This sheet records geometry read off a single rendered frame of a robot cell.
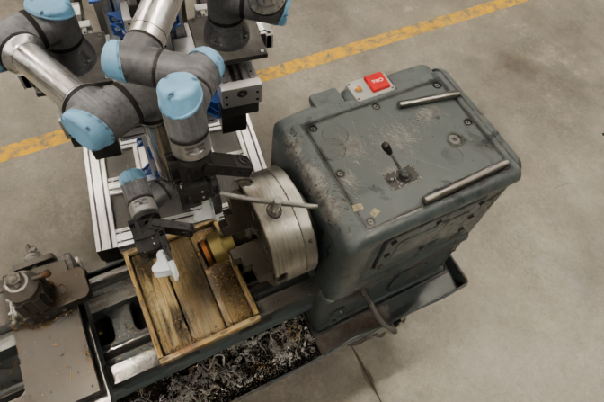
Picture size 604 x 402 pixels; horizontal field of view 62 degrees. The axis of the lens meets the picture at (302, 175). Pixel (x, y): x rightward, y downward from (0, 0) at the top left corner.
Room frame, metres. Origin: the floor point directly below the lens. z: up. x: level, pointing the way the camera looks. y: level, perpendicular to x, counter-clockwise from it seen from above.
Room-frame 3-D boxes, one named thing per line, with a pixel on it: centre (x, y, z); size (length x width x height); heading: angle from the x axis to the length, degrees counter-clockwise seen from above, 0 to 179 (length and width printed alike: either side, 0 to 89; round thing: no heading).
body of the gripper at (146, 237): (0.55, 0.38, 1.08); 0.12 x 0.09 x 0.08; 34
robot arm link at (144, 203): (0.62, 0.42, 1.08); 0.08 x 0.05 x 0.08; 124
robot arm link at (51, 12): (1.05, 0.77, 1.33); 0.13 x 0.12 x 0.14; 146
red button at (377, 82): (1.07, -0.18, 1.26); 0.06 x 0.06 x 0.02; 34
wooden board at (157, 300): (0.49, 0.27, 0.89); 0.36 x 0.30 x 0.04; 34
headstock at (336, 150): (0.88, -0.25, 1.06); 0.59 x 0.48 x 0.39; 124
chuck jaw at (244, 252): (0.52, 0.08, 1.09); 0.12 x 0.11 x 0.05; 34
